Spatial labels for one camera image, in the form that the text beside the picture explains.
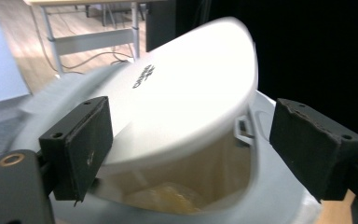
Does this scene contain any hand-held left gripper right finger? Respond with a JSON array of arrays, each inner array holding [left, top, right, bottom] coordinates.
[[268, 97, 358, 203]]

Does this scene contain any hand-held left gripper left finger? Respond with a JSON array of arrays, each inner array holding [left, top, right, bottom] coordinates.
[[38, 95, 115, 203]]

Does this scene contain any white rice cooker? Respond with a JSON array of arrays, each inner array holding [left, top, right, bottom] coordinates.
[[10, 16, 324, 224]]

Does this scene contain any white bin lid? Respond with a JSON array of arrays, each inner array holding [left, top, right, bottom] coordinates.
[[145, 0, 358, 142]]

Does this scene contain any white desk frame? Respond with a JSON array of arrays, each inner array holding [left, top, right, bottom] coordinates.
[[22, 0, 169, 77]]

